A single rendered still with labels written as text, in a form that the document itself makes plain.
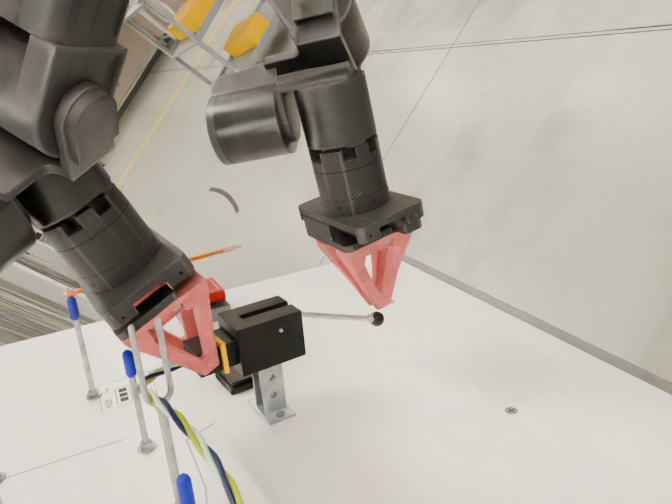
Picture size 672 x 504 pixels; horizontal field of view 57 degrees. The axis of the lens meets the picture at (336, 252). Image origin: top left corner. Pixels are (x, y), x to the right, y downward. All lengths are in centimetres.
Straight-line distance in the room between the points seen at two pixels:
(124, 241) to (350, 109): 19
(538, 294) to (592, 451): 137
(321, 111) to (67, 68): 20
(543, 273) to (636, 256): 26
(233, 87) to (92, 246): 18
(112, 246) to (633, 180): 163
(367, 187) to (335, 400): 18
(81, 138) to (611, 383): 45
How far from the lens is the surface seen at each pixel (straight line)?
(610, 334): 169
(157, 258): 43
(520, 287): 189
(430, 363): 59
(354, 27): 52
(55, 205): 42
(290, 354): 51
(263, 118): 49
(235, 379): 58
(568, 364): 60
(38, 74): 34
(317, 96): 47
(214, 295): 71
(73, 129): 35
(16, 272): 120
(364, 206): 49
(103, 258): 43
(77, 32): 35
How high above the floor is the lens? 138
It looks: 31 degrees down
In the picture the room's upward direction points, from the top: 57 degrees counter-clockwise
